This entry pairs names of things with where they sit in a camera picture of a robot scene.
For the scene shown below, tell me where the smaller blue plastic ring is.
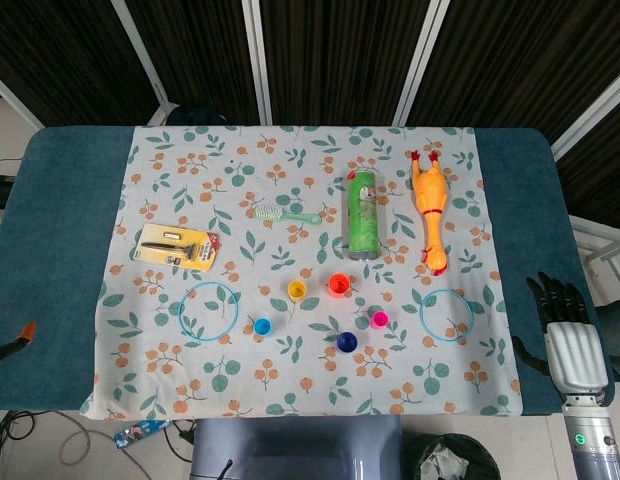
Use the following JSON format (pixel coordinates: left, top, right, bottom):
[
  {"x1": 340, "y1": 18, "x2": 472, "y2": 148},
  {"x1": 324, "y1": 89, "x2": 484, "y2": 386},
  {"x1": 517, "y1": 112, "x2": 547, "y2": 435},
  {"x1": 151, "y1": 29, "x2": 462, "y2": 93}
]
[{"x1": 419, "y1": 288, "x2": 474, "y2": 344}]

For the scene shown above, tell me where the colourful snack packet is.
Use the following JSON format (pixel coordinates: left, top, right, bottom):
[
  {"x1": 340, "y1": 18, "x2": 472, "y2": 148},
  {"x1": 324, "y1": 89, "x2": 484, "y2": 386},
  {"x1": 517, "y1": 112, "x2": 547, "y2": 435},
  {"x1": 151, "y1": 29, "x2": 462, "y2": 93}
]
[{"x1": 113, "y1": 418, "x2": 172, "y2": 450}]

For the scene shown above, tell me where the large orange plastic cup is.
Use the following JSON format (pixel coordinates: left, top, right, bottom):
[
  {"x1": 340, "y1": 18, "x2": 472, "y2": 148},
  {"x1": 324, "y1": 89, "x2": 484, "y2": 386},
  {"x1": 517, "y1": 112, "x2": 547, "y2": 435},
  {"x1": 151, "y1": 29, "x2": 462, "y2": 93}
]
[{"x1": 327, "y1": 272, "x2": 352, "y2": 297}]

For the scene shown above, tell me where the white metal rack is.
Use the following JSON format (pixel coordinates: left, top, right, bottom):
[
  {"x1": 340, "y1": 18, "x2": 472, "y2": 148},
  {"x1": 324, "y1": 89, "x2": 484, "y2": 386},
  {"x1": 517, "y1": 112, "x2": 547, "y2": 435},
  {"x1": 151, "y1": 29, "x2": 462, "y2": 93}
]
[{"x1": 569, "y1": 214, "x2": 620, "y2": 311}]

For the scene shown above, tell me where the black plug cable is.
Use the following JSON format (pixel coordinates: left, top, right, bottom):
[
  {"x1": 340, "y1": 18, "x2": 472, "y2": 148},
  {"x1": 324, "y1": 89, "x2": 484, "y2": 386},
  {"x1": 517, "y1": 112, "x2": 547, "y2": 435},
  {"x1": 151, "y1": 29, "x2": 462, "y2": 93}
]
[{"x1": 162, "y1": 419, "x2": 196, "y2": 461}]

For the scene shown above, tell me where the black object behind table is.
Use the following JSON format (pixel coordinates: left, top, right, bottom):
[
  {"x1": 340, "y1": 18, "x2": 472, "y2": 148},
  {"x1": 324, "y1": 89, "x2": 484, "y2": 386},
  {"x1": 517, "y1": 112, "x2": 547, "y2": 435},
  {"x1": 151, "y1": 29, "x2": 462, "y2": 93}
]
[{"x1": 164, "y1": 103, "x2": 231, "y2": 127}]

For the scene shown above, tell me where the razor in yellow blister pack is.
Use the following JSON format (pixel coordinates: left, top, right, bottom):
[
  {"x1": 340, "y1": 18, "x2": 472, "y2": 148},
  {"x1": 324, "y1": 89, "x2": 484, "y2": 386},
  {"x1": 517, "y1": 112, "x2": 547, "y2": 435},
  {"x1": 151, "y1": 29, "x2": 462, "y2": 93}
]
[{"x1": 133, "y1": 223, "x2": 223, "y2": 273}]

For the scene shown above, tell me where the grey floor cable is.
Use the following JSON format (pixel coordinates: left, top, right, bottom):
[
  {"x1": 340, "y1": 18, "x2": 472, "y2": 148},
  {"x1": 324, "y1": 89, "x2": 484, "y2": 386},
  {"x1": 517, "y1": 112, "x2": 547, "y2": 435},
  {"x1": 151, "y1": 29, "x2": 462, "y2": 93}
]
[{"x1": 58, "y1": 410, "x2": 152, "y2": 480}]

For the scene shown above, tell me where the dark slatted screen panel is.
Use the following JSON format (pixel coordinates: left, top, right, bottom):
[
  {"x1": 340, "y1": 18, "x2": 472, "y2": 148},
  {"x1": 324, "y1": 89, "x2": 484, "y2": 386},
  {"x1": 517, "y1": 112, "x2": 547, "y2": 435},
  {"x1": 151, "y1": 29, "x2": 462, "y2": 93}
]
[
  {"x1": 407, "y1": 0, "x2": 620, "y2": 146},
  {"x1": 0, "y1": 0, "x2": 164, "y2": 129},
  {"x1": 554, "y1": 84, "x2": 620, "y2": 231},
  {"x1": 124, "y1": 0, "x2": 264, "y2": 126},
  {"x1": 259, "y1": 0, "x2": 431, "y2": 126}
]

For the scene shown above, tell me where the floral tablecloth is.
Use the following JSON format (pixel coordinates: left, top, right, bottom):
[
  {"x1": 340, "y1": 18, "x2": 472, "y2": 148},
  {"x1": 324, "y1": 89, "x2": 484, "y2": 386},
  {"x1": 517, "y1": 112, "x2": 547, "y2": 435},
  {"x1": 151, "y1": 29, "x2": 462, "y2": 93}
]
[{"x1": 79, "y1": 124, "x2": 522, "y2": 420}]

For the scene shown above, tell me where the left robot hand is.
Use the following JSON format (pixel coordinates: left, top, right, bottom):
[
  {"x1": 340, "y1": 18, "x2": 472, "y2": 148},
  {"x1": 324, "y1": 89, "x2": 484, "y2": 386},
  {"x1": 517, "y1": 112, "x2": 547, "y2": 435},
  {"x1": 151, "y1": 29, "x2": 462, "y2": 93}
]
[{"x1": 0, "y1": 258, "x2": 39, "y2": 369}]

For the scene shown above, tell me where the yellow rubber chicken toy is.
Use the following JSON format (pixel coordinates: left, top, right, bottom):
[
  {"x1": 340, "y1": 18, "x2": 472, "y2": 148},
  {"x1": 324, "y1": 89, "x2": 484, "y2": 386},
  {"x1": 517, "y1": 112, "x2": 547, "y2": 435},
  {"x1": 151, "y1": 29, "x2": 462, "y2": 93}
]
[{"x1": 409, "y1": 149, "x2": 450, "y2": 278}]

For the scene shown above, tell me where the white screen frame post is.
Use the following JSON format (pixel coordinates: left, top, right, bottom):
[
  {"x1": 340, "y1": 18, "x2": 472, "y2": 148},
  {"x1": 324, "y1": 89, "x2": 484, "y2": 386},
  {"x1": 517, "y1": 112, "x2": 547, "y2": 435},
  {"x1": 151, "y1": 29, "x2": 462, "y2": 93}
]
[
  {"x1": 549, "y1": 64, "x2": 620, "y2": 162},
  {"x1": 241, "y1": 0, "x2": 274, "y2": 126},
  {"x1": 109, "y1": 0, "x2": 170, "y2": 112},
  {"x1": 0, "y1": 68, "x2": 45, "y2": 130},
  {"x1": 392, "y1": 0, "x2": 451, "y2": 126}
]

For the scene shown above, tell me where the green chip can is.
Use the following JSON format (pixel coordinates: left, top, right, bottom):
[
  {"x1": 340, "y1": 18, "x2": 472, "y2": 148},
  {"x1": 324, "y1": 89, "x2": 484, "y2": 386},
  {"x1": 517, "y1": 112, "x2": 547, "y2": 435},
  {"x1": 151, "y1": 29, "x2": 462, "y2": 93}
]
[{"x1": 345, "y1": 168, "x2": 381, "y2": 262}]

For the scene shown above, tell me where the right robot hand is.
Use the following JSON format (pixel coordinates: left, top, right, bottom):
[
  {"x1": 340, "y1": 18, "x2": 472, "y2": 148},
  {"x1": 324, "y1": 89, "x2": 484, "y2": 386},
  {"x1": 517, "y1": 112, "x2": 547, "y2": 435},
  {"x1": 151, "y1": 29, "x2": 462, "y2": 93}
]
[{"x1": 511, "y1": 271, "x2": 611, "y2": 401}]

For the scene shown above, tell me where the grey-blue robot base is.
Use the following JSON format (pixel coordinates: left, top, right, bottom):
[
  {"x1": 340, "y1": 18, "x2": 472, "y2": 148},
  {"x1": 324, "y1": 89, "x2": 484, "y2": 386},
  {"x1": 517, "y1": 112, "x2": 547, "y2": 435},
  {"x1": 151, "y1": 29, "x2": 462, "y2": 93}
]
[{"x1": 190, "y1": 415, "x2": 405, "y2": 480}]

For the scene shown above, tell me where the black trash bin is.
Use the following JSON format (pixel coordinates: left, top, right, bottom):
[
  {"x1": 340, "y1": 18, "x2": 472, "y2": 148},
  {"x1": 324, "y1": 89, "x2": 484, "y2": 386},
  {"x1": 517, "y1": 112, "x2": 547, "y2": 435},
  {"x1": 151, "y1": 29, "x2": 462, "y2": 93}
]
[{"x1": 407, "y1": 432, "x2": 502, "y2": 480}]

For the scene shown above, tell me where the green hairbrush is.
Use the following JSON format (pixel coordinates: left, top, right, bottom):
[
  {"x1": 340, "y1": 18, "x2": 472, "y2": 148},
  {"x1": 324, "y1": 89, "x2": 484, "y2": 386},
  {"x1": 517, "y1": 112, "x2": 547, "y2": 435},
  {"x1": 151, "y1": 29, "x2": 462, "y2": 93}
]
[{"x1": 253, "y1": 204, "x2": 324, "y2": 226}]

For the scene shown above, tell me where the teal table cover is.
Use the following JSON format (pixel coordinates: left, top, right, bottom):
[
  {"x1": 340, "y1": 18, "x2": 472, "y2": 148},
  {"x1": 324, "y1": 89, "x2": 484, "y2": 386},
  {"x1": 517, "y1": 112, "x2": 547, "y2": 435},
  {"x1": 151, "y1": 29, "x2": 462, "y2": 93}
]
[{"x1": 0, "y1": 126, "x2": 616, "y2": 416}]

